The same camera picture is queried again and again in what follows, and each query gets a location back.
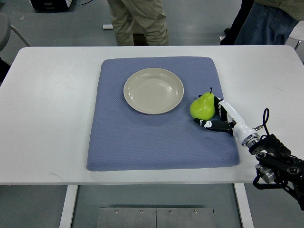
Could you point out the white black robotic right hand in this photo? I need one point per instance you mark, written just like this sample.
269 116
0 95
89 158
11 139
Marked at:
230 122

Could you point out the green pear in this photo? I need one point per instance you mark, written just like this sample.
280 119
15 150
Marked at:
203 108

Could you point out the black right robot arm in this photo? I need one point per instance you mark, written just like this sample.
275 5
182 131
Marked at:
277 168

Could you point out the beige round plate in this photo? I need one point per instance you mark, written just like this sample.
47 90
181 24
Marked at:
153 91

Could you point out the person in black trousers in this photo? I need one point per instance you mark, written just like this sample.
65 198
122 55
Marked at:
232 33

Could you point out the white right table leg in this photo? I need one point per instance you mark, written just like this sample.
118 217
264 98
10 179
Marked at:
243 205

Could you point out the white table leg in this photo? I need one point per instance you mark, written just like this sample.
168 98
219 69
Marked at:
68 207
243 205

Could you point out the person in blue jeans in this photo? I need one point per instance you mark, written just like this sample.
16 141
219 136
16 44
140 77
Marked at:
270 22

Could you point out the white chair right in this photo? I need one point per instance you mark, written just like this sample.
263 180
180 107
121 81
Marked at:
298 34

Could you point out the blue textured mat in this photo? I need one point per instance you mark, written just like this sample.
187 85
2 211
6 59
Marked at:
125 139

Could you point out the person in khaki trousers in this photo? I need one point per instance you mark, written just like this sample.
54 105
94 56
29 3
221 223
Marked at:
149 14

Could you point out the white left table leg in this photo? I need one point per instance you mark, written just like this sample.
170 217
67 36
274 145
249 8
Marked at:
68 207

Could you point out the black equipment case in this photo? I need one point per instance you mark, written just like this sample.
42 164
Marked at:
44 5

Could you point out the grey chair left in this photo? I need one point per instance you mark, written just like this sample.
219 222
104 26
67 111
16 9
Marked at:
5 30

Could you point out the white floor bracket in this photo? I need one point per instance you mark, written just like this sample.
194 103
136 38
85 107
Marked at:
107 27

